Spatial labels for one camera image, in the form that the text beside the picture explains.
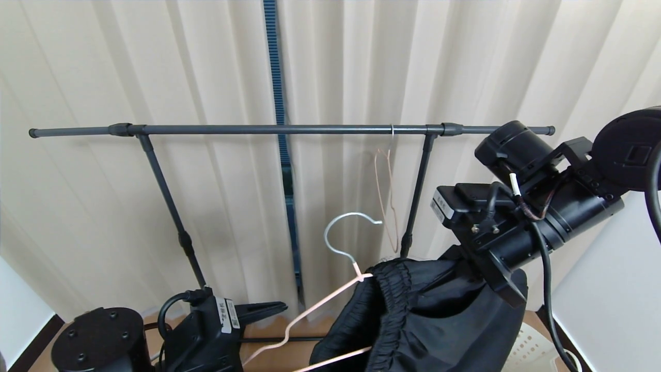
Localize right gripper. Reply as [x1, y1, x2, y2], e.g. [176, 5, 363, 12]
[453, 207, 557, 309]

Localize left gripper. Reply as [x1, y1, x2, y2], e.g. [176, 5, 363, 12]
[170, 301, 288, 372]

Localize pink clothes hanger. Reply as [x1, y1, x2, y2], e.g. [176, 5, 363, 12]
[374, 124, 400, 254]
[242, 212, 384, 372]

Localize black shorts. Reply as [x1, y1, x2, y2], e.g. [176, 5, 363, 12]
[309, 245, 529, 372]

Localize white laundry basket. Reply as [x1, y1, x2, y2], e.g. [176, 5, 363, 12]
[509, 323, 583, 372]

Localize black clothes rack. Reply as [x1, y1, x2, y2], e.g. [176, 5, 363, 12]
[28, 122, 556, 344]

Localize beige curtain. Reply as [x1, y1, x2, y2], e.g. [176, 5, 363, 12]
[0, 0, 300, 324]
[276, 0, 661, 322]

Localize black cable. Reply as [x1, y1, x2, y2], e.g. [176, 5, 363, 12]
[529, 222, 579, 372]
[644, 145, 661, 243]

